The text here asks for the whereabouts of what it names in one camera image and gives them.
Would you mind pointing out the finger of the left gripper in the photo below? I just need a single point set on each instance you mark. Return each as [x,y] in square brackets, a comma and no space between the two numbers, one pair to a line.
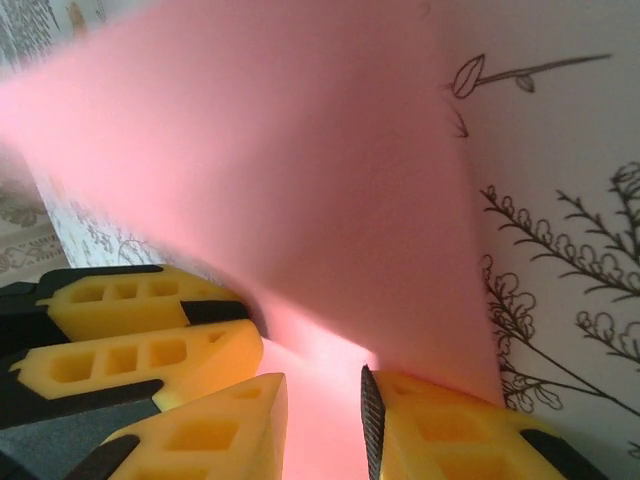
[210,360]
[150,310]

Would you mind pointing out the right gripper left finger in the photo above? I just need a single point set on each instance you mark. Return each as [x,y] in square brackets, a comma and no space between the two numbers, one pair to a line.
[210,440]

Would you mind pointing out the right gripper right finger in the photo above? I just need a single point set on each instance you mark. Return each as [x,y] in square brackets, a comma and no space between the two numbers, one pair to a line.
[440,440]

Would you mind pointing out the pink square paper sheet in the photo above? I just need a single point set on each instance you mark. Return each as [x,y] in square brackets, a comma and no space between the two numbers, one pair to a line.
[250,150]

